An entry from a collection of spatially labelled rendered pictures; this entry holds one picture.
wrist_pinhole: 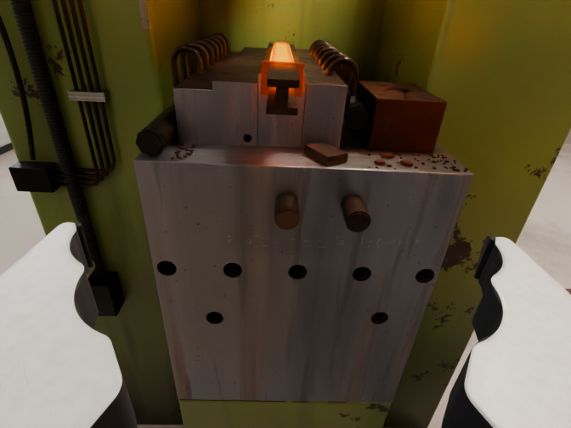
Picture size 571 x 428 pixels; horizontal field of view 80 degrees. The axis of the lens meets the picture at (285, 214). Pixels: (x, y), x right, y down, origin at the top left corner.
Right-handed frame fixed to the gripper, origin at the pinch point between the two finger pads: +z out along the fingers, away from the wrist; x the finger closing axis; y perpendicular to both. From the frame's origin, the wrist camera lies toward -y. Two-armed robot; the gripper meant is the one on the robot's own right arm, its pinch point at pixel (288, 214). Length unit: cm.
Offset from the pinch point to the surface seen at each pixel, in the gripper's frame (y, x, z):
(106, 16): -4, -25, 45
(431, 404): 87, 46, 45
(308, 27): -3, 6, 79
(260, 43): 1, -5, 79
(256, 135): 7.1, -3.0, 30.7
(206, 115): 4.9, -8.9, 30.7
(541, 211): 100, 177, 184
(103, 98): 6, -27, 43
